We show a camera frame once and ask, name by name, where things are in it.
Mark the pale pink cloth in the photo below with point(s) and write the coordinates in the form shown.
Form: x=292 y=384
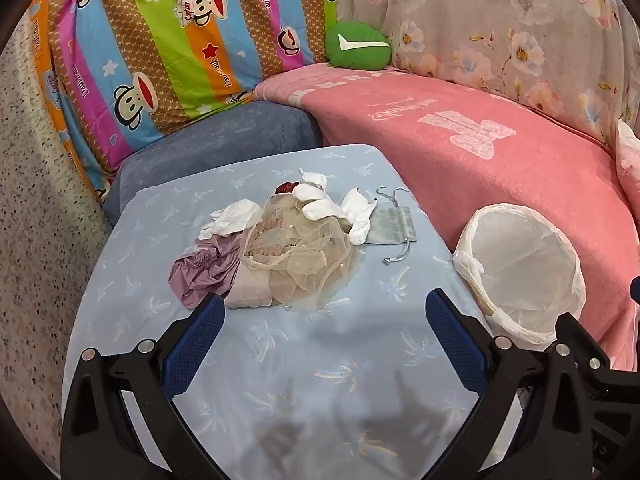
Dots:
x=247 y=290

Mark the colourful monkey print pillow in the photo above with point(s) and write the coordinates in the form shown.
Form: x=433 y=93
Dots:
x=150 y=60

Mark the white pink pillow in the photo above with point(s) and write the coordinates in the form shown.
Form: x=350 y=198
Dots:
x=630 y=155

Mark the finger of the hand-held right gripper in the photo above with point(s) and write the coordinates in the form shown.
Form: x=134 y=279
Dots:
x=607 y=385
x=636 y=290

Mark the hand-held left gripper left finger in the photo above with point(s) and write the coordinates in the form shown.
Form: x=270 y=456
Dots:
x=195 y=345

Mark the pink blanket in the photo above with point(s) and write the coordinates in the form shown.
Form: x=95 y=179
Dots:
x=450 y=160

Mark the white lined trash bin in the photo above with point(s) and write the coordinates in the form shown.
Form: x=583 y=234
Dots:
x=520 y=260

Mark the beige tulle mesh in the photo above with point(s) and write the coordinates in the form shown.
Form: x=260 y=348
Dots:
x=300 y=260

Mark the light blue printed tablecloth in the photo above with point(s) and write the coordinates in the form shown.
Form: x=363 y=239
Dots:
x=300 y=360

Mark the green round cushion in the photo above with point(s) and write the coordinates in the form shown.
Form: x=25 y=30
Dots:
x=357 y=55

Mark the blue grey cushion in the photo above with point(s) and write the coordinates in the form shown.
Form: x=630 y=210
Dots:
x=200 y=145

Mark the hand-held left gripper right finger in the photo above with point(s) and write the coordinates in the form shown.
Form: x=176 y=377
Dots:
x=455 y=340

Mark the mauve satin cloth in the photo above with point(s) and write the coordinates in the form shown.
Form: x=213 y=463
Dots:
x=200 y=270

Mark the dark red scrunchie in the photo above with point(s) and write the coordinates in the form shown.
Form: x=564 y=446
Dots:
x=286 y=187

